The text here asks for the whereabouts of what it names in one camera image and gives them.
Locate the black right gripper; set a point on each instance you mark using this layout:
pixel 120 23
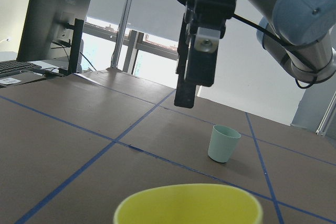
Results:
pixel 203 24

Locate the yellow cup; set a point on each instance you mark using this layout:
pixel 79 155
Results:
pixel 190 203

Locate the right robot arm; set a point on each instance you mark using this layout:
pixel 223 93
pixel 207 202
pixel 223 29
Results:
pixel 294 32

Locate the mint green cup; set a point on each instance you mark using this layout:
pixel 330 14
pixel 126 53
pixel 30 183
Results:
pixel 222 143

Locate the black computer monitor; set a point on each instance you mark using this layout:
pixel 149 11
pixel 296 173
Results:
pixel 52 30

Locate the black keyboard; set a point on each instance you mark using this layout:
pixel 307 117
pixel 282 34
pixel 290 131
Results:
pixel 12 67

